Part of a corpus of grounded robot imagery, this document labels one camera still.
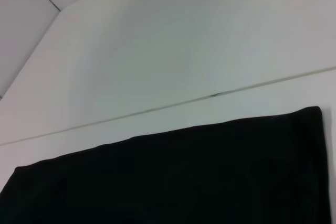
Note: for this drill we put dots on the black shirt with FREE print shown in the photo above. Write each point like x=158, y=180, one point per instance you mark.
x=170, y=176

